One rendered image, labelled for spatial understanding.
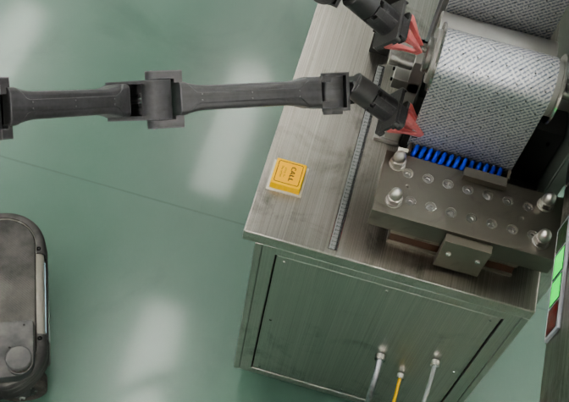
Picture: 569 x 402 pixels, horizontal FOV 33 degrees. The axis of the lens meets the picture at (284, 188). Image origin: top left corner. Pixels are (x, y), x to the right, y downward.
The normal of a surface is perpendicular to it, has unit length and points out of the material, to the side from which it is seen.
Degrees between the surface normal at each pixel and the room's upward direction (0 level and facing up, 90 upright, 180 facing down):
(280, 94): 41
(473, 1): 92
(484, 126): 90
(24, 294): 0
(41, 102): 59
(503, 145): 90
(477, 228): 0
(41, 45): 0
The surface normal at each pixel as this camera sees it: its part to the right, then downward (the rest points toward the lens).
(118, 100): 0.86, 0.01
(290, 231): 0.11, -0.52
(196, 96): 0.48, 0.07
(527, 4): -0.25, 0.83
